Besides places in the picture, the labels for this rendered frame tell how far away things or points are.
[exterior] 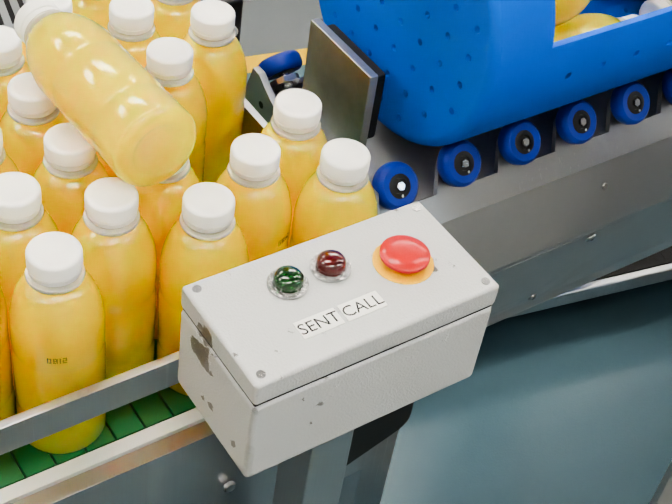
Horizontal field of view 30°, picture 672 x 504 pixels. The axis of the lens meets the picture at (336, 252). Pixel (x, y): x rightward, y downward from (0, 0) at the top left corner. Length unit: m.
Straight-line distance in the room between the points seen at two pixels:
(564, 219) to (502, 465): 0.93
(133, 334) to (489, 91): 0.37
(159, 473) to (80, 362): 0.15
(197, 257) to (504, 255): 0.45
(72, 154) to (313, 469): 0.30
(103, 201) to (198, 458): 0.24
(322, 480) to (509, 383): 1.34
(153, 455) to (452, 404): 1.30
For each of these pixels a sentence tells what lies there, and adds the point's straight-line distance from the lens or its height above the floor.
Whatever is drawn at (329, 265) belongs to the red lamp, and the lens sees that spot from 0.86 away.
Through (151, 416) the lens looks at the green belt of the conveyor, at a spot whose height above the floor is 0.90.
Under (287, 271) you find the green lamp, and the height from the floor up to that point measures 1.11.
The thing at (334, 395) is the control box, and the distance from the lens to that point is 0.85.
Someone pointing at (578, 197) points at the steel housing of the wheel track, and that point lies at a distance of 1.33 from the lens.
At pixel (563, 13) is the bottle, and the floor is 1.10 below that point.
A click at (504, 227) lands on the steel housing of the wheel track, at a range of 1.27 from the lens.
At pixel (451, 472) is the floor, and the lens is 2.16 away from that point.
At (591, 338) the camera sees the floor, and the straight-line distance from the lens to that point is 2.44.
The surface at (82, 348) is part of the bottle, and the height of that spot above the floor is 1.02.
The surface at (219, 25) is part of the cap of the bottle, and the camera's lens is 1.10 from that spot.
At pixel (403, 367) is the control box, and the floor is 1.05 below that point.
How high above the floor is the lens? 1.71
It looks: 44 degrees down
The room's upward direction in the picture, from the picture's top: 10 degrees clockwise
